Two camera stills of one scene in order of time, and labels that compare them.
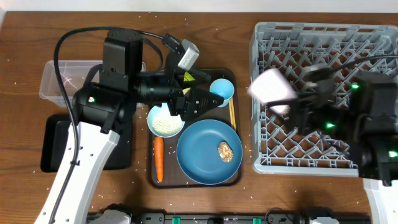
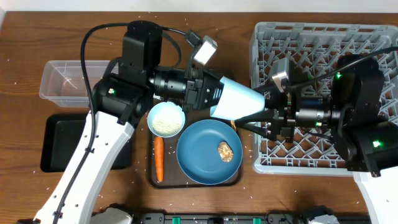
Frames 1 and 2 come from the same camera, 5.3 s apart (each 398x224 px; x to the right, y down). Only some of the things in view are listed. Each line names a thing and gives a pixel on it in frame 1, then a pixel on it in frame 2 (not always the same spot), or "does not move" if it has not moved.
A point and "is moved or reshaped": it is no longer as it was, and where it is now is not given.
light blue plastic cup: [223, 88] is moved or reshaped
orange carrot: [158, 148] does not move
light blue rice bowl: [162, 123] does not move
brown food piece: [225, 151] does not move
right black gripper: [303, 109] → [285, 120]
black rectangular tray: [55, 132] does not move
